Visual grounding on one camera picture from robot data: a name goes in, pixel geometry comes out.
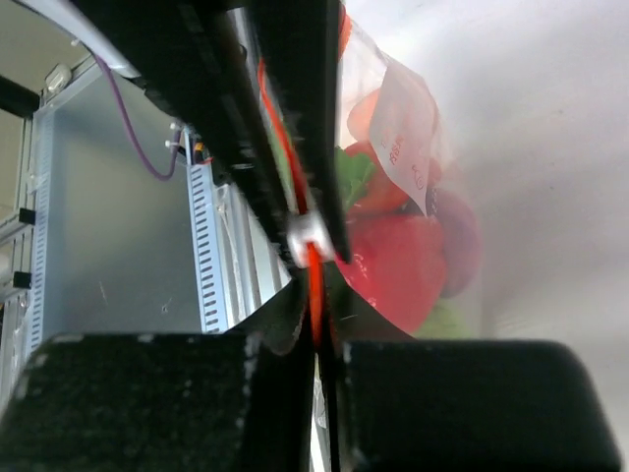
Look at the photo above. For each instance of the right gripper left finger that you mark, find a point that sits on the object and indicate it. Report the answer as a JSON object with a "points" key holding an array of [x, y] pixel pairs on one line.
{"points": [[236, 401]]}

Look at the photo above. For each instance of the red bell pepper toy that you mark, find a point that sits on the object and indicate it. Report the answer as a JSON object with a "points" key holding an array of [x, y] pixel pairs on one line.
{"points": [[398, 266]]}

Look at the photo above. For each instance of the green cabbage toy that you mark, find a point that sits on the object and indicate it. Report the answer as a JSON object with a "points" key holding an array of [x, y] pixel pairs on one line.
{"points": [[442, 323]]}

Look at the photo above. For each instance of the orange carrot toy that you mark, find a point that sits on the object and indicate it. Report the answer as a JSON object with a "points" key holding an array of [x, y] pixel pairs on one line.
{"points": [[391, 161]]}

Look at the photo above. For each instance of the clear orange zip top bag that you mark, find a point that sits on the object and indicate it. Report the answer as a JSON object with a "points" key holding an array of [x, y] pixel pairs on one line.
{"points": [[363, 68]]}

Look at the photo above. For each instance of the white slotted cable duct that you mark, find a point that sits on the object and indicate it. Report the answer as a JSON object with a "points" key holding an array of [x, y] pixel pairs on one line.
{"points": [[211, 296]]}

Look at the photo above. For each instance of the aluminium mounting rail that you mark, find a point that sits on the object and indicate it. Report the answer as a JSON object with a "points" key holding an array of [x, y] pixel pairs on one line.
{"points": [[251, 271]]}

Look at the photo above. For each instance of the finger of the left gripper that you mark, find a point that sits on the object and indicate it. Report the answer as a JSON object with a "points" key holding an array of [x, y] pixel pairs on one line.
{"points": [[189, 52], [298, 42]]}

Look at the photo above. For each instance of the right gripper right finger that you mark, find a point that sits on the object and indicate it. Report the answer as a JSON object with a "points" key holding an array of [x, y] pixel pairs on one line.
{"points": [[395, 403]]}

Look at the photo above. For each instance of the purple onion toy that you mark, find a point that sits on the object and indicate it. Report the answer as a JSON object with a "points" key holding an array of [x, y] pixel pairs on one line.
{"points": [[462, 243]]}

